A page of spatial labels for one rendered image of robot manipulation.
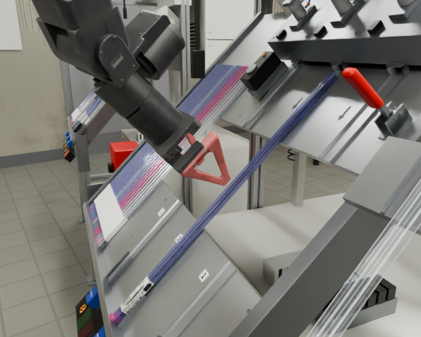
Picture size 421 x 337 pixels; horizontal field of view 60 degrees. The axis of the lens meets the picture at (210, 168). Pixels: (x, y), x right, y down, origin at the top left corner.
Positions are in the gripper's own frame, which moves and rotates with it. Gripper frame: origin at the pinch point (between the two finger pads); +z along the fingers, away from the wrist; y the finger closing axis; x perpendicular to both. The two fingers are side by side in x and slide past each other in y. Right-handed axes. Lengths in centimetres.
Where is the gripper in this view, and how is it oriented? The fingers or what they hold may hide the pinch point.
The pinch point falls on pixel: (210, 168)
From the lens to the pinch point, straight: 54.1
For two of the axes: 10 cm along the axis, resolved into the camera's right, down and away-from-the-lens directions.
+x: -6.6, 7.5, -0.4
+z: 6.4, 5.9, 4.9
